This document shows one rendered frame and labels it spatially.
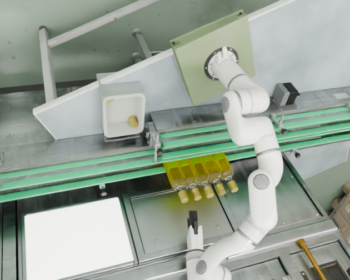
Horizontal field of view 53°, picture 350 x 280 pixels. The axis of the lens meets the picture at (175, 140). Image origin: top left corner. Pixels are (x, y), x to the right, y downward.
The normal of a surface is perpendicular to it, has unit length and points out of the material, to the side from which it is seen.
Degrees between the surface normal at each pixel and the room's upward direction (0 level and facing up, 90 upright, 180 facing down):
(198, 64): 4
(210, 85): 4
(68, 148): 90
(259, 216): 63
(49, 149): 90
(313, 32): 0
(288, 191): 90
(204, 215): 90
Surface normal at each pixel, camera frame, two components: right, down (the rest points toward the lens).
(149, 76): 0.30, 0.70
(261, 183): -0.25, -0.15
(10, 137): 0.11, -0.70
